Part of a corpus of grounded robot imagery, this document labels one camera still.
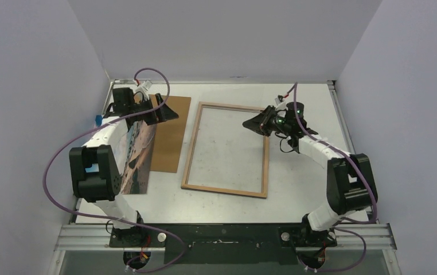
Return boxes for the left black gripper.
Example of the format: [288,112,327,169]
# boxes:
[129,94,178,125]

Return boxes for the brown cardboard backing board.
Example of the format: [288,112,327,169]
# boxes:
[128,96,191,173]

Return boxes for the beach landscape photo print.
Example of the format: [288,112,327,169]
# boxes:
[95,115,158,196]

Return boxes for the clear acrylic glass sheet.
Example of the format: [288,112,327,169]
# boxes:
[187,105,267,194]

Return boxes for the blue wooden picture frame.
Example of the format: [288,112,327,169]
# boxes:
[180,101,271,199]

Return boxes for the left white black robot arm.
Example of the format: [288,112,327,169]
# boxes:
[69,87,179,247]

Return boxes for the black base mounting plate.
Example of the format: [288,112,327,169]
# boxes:
[108,223,337,265]

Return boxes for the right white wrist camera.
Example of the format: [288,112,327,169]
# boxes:
[275,95,288,111]

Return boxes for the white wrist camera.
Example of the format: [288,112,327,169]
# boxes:
[275,95,288,111]
[134,80,153,101]

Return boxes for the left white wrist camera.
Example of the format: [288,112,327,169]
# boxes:
[134,80,153,101]

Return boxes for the aluminium front rail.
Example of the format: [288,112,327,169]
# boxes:
[54,224,397,251]

